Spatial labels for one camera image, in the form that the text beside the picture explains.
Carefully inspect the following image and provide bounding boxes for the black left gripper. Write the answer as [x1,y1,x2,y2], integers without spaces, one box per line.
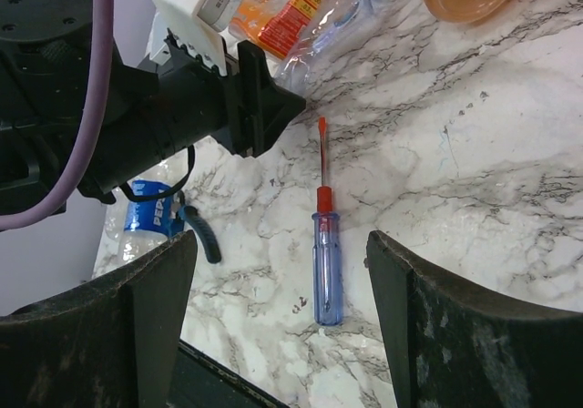
[77,41,306,199]

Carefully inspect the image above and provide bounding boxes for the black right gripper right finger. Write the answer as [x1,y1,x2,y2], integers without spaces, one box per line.
[366,231,582,407]

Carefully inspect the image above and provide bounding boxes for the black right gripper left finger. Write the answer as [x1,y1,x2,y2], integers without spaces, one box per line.
[1,231,198,407]

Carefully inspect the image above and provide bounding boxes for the small Pepsi bottle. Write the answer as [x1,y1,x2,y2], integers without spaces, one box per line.
[111,178,184,266]

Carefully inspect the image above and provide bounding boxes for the crushed clear blue-cap bottle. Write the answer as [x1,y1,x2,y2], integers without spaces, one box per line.
[274,0,378,95]

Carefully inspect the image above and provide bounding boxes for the large orange label jug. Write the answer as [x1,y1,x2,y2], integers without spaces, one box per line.
[229,0,322,60]

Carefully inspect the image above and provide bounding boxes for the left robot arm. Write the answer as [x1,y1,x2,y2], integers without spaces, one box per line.
[1,0,306,215]

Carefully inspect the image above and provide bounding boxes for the red blue screwdriver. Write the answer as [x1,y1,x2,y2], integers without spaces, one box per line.
[312,117,343,326]

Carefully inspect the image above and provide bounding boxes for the blue handled pliers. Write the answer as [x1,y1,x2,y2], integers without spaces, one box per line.
[170,202,222,264]

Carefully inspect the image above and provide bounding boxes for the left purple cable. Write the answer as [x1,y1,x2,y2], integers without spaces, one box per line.
[0,0,115,231]

